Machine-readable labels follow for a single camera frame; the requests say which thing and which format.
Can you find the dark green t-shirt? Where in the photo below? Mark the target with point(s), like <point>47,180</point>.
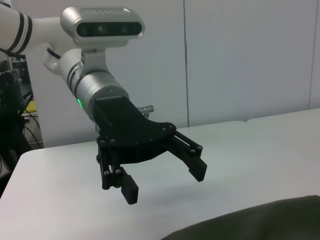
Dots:
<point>262,220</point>

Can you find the yellow background object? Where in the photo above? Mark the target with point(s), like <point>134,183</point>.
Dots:
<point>31,107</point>

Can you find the black equipment stand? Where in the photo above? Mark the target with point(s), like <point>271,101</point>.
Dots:
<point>10,112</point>

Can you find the metal shelf frame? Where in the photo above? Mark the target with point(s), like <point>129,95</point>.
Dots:
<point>22,75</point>

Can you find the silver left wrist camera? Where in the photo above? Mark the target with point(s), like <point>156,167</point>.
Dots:
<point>107,28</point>

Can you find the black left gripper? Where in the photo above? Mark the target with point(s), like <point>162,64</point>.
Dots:
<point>125,130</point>

